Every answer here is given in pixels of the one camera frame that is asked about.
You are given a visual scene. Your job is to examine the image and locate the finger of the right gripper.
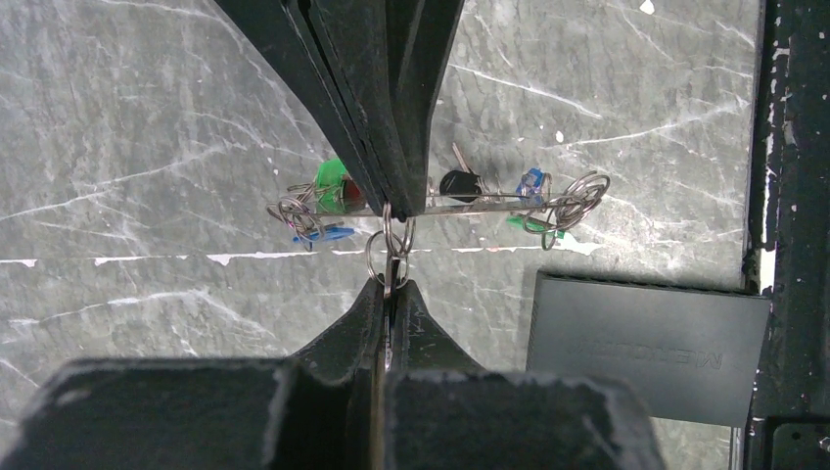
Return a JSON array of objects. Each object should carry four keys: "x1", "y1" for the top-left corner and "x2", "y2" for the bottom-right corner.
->
[{"x1": 386, "y1": 1, "x2": 464, "y2": 217}]

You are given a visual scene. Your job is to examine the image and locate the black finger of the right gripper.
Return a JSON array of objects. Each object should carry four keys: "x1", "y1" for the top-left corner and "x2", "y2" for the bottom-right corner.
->
[{"x1": 217, "y1": 0, "x2": 388, "y2": 215}]

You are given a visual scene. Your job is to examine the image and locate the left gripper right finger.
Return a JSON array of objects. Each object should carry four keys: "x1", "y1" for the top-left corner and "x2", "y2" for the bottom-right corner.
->
[{"x1": 382, "y1": 282, "x2": 665, "y2": 469}]

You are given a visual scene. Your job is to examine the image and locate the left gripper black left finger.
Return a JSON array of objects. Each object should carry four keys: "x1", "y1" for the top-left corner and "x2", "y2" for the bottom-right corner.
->
[{"x1": 1, "y1": 281, "x2": 383, "y2": 469}]

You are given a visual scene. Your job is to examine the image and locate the metal ring with keys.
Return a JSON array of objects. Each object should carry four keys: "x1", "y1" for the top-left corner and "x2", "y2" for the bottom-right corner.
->
[{"x1": 266, "y1": 142, "x2": 612, "y2": 300}]

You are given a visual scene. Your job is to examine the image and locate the black flat box left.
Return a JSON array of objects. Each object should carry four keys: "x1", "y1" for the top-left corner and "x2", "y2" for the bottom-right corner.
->
[{"x1": 527, "y1": 272, "x2": 770, "y2": 428}]

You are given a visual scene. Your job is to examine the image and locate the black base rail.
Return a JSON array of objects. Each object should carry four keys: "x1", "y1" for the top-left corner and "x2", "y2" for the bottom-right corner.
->
[{"x1": 742, "y1": 1, "x2": 829, "y2": 469}]

